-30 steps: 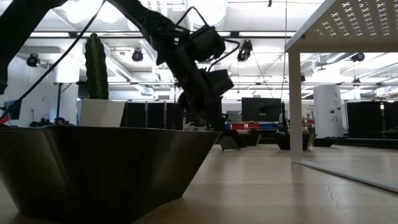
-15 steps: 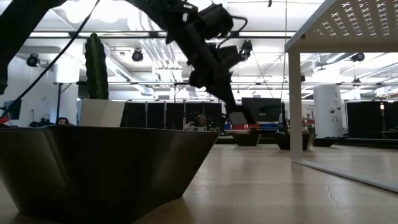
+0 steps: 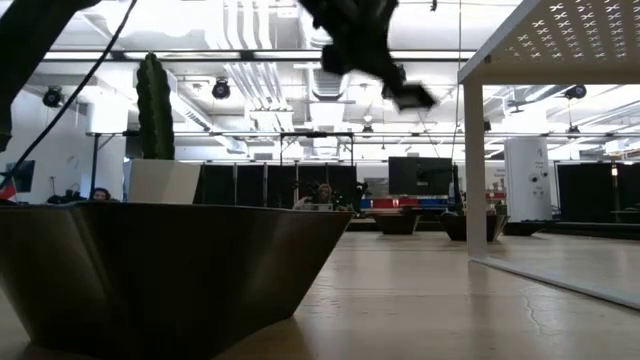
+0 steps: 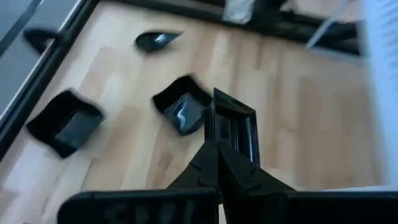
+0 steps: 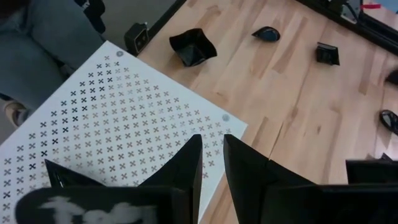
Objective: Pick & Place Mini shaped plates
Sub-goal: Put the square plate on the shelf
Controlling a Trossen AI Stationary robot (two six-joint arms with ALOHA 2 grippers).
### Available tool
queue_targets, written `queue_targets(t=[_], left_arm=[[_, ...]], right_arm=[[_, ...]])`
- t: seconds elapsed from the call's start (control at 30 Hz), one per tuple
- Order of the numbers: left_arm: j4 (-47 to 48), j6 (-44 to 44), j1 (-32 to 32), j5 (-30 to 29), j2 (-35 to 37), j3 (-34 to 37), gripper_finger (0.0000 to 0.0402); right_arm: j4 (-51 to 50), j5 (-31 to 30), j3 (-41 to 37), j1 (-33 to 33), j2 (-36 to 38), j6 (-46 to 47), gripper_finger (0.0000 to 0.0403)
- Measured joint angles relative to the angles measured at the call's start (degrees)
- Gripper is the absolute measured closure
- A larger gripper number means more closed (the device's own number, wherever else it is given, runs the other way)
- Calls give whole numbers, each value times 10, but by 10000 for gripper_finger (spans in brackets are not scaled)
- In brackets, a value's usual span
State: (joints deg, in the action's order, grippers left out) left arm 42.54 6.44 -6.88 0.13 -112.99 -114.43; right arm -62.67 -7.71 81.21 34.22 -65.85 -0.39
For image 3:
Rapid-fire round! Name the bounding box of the green columnar cactus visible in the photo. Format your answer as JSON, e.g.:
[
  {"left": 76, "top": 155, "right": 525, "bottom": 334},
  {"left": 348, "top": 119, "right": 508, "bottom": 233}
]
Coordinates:
[{"left": 135, "top": 52, "right": 176, "bottom": 161}]

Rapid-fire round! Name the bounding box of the black aluminium table frame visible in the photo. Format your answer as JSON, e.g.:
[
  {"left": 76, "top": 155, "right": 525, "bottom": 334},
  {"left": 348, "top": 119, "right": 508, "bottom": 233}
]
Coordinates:
[{"left": 344, "top": 218, "right": 640, "bottom": 240}]

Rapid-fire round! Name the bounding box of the black partition wall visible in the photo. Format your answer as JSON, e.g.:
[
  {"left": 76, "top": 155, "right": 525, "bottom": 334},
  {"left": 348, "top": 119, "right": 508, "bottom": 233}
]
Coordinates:
[
  {"left": 555, "top": 162, "right": 640, "bottom": 225},
  {"left": 199, "top": 163, "right": 359, "bottom": 214}
]

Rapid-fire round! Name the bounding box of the black horizontal overhead beam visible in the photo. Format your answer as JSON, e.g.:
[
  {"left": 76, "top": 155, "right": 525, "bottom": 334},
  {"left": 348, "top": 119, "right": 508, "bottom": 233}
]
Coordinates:
[{"left": 42, "top": 48, "right": 476, "bottom": 63}]

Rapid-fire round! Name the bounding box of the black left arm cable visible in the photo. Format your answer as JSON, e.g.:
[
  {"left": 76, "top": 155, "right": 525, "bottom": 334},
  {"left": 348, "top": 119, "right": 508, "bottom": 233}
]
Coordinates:
[{"left": 0, "top": 0, "right": 140, "bottom": 179}]

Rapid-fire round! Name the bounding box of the black faceted mini plate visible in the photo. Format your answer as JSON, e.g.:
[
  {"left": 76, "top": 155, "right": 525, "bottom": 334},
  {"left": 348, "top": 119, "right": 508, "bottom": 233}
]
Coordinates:
[{"left": 0, "top": 200, "right": 355, "bottom": 360}]

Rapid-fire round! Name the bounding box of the silver ceiling ventilation duct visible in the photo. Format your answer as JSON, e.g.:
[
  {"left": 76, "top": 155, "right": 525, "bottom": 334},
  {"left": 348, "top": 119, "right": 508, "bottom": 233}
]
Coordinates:
[{"left": 297, "top": 0, "right": 367, "bottom": 104}]

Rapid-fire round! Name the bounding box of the black TV screen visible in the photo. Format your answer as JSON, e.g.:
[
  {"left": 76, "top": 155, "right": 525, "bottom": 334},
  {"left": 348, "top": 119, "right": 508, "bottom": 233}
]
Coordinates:
[{"left": 388, "top": 156, "right": 454, "bottom": 197}]

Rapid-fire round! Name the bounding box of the white perforated metal shelf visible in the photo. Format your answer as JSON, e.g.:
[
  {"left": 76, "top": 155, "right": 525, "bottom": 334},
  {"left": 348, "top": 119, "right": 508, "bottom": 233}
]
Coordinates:
[{"left": 457, "top": 0, "right": 640, "bottom": 311}]

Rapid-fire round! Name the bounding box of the red and blue banner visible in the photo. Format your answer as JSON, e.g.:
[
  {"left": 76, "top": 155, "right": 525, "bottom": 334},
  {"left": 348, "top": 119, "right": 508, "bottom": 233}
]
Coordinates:
[{"left": 359, "top": 197, "right": 451, "bottom": 210}]

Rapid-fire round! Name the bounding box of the dark computer monitor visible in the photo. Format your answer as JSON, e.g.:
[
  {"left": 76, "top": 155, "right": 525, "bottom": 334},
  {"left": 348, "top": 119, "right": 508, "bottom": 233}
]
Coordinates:
[{"left": 4, "top": 159, "right": 37, "bottom": 194}]

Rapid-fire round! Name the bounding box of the black background rig frame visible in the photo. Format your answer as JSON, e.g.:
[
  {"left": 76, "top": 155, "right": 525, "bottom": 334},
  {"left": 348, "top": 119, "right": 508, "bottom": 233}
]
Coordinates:
[
  {"left": 84, "top": 130, "right": 142, "bottom": 201},
  {"left": 278, "top": 131, "right": 355, "bottom": 166}
]

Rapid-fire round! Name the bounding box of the white cylindrical column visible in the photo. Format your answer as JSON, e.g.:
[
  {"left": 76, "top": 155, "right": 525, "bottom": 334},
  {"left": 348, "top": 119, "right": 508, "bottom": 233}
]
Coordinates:
[{"left": 503, "top": 137, "right": 553, "bottom": 223}]

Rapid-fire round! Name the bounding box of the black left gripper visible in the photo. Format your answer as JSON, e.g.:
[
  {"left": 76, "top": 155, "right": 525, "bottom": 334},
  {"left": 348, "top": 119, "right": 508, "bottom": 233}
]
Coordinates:
[{"left": 299, "top": 0, "right": 409, "bottom": 99}]

